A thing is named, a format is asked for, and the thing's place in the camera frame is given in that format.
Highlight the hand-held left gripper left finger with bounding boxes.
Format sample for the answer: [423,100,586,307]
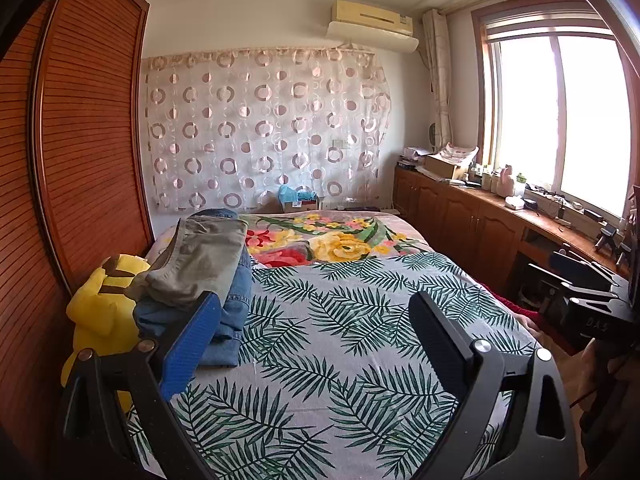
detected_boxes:
[62,291,223,480]

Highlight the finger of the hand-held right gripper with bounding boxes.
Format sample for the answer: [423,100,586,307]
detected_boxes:
[548,249,621,288]
[560,280,628,311]

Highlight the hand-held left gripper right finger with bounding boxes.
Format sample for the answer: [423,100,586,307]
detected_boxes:
[407,290,581,480]

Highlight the grey pants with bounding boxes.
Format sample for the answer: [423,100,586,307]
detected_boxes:
[125,215,249,309]

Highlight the person's right forearm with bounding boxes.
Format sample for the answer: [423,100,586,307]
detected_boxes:
[574,340,603,413]

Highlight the blue jeans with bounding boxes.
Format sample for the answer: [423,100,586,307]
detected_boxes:
[134,208,253,368]

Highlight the red cloth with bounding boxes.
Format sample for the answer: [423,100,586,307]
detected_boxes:
[477,282,528,318]

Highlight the yellow plush toy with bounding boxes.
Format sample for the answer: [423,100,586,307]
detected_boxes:
[61,255,151,411]

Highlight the leaf print bedsheet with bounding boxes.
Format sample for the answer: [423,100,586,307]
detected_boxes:
[122,250,543,480]

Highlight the wooden cabinet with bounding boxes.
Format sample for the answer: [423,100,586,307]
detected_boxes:
[392,165,640,311]

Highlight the floral blanket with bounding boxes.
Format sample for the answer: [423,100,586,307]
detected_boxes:
[237,210,431,268]

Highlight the wooden framed window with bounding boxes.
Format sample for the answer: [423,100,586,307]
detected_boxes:
[470,0,640,221]

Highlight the cardboard box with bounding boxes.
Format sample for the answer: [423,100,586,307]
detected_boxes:
[424,154,471,180]

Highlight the blue plastic bag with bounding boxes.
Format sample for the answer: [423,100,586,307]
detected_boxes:
[277,185,313,204]

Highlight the circle pattern sheer curtain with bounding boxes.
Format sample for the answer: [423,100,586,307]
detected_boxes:
[140,46,393,213]

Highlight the wooden slatted wardrobe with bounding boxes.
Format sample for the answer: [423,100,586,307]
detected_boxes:
[0,0,156,461]

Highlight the beige window curtain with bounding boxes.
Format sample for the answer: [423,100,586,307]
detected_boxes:
[422,9,453,151]

